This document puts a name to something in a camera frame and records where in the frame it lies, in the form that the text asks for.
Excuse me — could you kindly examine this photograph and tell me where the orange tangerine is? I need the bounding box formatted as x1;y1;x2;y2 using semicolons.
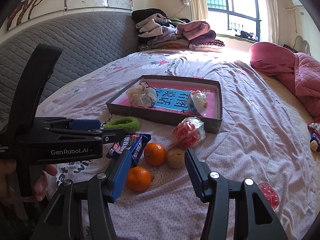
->
126;166;152;192
144;142;167;166

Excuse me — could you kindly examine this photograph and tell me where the blue snack packet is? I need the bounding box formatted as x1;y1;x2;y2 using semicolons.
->
106;133;151;167

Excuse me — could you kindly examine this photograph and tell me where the green fuzzy hair ring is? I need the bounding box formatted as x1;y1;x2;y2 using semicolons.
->
103;116;141;133

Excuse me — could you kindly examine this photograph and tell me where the brown walnut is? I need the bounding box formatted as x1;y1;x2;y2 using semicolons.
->
167;148;185;168

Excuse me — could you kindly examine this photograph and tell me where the red packaged toy ball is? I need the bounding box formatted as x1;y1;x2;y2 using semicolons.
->
172;117;206;149

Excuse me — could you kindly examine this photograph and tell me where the white red packaged toy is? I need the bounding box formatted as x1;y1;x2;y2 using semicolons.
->
187;90;208;116

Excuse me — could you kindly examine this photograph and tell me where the left hand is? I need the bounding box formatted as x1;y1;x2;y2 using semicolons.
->
1;159;57;206

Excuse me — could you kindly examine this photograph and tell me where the strawberry print bed sheet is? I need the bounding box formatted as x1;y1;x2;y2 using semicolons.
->
37;50;318;239

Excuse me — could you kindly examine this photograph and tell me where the grey quilted headboard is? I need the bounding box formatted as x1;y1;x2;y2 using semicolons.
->
1;11;138;122

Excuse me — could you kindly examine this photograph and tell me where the small toy on floor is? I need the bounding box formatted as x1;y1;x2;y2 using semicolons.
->
308;122;320;152

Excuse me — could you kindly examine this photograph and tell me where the grey box lid tray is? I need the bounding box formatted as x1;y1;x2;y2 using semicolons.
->
106;75;222;134

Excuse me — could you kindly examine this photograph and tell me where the pile of folded clothes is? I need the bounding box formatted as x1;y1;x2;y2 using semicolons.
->
131;8;225;52

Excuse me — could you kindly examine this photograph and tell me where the pink quilted blanket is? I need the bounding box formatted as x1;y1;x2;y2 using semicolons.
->
249;42;320;122

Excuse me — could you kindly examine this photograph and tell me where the cream curtain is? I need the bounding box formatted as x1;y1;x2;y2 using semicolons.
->
190;0;208;21

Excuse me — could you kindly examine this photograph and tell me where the dark framed window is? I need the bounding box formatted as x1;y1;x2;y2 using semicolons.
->
206;0;261;41

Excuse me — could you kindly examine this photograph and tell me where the white air conditioner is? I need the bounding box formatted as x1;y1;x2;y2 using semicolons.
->
291;0;303;7

